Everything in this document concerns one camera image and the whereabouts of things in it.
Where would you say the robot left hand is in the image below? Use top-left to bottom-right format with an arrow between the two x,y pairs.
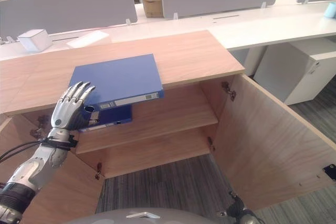
49,81 -> 100,132

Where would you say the blue binder with white label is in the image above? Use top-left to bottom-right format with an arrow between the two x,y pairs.
68,53 -> 165,112

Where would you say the wooden cabinet shelf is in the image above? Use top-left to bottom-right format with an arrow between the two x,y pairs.
75,100 -> 219,155

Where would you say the wooden office cabinet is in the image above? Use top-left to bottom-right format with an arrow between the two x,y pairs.
0,30 -> 246,180

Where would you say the wooden cabinet door with latch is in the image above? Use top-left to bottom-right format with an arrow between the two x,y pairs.
214,73 -> 336,212

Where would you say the white office desk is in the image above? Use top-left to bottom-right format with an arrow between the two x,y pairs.
0,0 -> 336,78

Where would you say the blue binder with finger hole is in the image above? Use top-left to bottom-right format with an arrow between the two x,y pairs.
78,104 -> 133,133

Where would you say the white paper sheet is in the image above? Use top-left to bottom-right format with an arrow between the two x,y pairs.
66,30 -> 110,49

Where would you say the white open box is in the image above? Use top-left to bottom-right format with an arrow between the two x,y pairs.
17,29 -> 53,53

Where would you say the robot grey torso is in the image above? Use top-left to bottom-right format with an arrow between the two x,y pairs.
68,206 -> 238,224

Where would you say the black door latch plate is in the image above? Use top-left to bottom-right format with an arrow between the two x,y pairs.
322,164 -> 336,182

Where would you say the light blue roll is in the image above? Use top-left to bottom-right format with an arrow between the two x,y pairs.
323,1 -> 336,20

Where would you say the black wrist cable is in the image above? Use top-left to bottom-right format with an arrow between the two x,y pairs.
0,136 -> 55,163

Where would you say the white pedestal cabinet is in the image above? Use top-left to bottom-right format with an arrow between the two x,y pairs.
253,42 -> 336,106

